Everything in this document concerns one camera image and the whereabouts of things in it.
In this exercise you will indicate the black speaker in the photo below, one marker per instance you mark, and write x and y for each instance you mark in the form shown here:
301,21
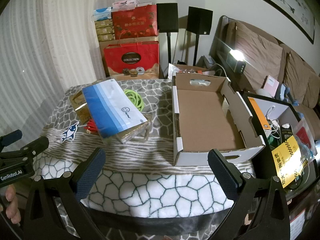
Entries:
167,17
200,20

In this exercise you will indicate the black packet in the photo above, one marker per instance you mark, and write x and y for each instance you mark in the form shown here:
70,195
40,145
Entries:
286,132

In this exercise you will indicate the person's left hand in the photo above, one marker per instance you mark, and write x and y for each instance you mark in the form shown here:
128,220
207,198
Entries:
11,202

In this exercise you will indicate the red collection gift bag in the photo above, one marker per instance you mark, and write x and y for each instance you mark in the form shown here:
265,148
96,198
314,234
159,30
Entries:
131,60

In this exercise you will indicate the blue cloth item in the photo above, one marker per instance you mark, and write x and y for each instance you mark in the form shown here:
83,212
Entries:
287,95

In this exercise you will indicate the pink tissue pack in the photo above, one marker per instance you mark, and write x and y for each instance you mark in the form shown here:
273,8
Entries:
125,3

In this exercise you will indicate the pink box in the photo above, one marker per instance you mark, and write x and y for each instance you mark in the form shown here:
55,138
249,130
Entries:
271,85

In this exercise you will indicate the grey and white patterned blanket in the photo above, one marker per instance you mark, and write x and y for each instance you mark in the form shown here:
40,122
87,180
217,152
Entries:
140,185

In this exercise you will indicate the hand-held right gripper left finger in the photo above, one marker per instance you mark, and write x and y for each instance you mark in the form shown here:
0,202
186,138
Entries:
91,172

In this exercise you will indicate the flat gold carton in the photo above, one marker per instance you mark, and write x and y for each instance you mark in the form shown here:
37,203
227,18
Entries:
105,37
103,23
104,30

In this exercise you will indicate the green lit lamp device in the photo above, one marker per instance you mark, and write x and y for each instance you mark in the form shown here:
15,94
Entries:
236,61

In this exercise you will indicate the orange box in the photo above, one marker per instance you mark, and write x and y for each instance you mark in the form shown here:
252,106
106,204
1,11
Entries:
260,115

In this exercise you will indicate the blue tissue pack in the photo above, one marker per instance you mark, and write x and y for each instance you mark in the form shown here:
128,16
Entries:
102,13

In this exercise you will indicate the white curtain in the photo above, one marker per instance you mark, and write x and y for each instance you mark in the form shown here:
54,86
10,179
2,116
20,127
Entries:
45,55

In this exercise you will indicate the yellow booklet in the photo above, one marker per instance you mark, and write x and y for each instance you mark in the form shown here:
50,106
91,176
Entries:
290,160

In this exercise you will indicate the brown sofa cushion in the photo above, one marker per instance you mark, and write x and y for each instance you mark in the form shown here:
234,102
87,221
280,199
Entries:
260,55
300,77

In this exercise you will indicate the white round object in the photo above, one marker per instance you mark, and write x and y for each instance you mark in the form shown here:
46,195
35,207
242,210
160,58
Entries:
265,93

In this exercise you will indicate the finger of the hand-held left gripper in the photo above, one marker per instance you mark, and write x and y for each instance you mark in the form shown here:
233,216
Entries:
37,146
11,135

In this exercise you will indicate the framed wall painting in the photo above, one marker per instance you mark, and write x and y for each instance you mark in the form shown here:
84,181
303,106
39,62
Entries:
282,2

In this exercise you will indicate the red floral gift bag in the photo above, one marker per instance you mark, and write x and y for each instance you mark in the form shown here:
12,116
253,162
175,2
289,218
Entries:
135,22

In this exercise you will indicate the clear plastic case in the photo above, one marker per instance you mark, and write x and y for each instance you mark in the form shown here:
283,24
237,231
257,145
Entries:
140,132

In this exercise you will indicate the orca sticker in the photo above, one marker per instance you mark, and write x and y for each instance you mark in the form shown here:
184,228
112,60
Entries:
70,131

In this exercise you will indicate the white cardboard box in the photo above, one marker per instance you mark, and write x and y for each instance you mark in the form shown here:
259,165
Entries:
207,120

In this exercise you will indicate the black storage bin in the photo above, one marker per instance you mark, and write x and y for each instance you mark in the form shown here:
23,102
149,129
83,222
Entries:
287,110

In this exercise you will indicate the gold box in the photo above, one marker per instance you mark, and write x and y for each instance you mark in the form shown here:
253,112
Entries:
78,105

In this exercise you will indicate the brown cardboard box with clutter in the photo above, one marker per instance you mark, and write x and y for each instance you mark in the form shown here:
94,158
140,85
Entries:
185,69

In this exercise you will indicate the blue and white striped pouch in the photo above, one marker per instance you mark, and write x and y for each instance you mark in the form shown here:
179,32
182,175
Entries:
112,107

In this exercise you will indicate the clear pouch with red insert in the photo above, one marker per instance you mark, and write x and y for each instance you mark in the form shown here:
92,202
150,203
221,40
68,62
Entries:
303,137

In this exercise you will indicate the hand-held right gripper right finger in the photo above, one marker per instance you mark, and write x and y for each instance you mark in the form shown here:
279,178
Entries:
222,172

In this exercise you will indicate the small red item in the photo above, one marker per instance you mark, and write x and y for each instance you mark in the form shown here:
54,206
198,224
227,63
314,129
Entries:
91,126

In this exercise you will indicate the brown sofa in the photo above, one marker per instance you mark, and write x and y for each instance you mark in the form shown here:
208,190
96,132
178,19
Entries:
295,80

